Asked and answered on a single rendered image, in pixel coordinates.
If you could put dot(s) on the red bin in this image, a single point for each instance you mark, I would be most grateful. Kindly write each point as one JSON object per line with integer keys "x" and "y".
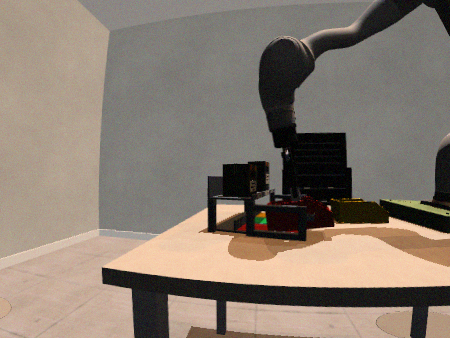
{"x": 277, "y": 221}

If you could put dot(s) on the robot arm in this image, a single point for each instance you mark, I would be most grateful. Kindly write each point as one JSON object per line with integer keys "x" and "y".
{"x": 286, "y": 62}

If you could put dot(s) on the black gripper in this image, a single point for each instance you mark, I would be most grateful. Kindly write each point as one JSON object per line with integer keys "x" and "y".
{"x": 284, "y": 138}

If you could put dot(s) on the yellow bin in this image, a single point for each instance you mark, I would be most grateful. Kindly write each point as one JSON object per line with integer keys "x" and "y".
{"x": 358, "y": 212}

